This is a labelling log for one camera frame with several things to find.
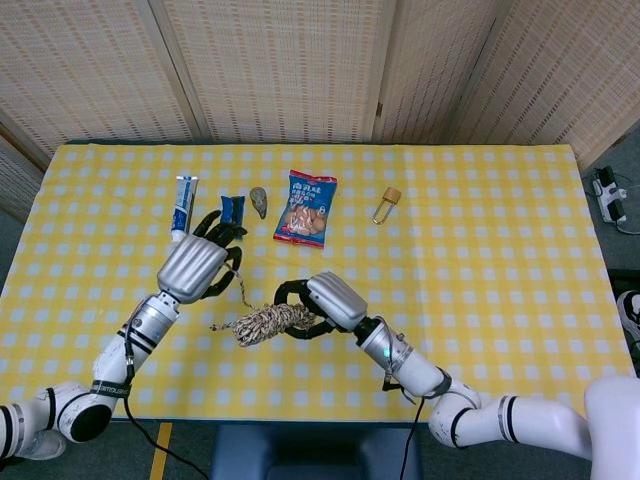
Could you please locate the speckled braided rope bundle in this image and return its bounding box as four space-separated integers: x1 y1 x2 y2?
210 267 317 349

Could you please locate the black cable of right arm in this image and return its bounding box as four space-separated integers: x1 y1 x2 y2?
399 394 426 480

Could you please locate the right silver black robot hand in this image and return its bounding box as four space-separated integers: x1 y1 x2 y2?
273 271 370 341

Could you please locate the white power strip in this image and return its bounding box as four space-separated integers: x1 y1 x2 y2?
592 167 630 225

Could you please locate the yellow floor tape strip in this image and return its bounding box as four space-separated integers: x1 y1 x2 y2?
149 423 173 480

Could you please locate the blue red snack bag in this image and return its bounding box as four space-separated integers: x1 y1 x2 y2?
272 169 338 250

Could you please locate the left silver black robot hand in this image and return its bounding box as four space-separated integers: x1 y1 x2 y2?
156 209 250 305

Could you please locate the small blue foil packet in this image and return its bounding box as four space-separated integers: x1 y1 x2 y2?
219 195 246 236

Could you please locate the small grey stone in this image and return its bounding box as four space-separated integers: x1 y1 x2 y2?
249 186 269 220

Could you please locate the brass padlock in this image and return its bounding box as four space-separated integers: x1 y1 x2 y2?
371 187 403 226

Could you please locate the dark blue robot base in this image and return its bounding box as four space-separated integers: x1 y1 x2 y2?
209 424 424 480

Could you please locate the white black sneaker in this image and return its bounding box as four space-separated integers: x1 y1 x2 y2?
617 290 640 351

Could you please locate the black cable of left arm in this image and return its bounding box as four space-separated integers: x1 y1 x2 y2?
122 319 210 480

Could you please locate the yellow white checked tablecloth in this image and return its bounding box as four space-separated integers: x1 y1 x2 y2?
0 143 640 427

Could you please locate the woven folding screen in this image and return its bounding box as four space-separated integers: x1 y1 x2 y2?
0 0 640 221

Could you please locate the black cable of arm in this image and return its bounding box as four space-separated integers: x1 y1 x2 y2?
399 394 426 480
122 319 210 480

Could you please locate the white blue toothpaste tube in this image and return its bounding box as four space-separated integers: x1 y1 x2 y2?
170 175 200 244

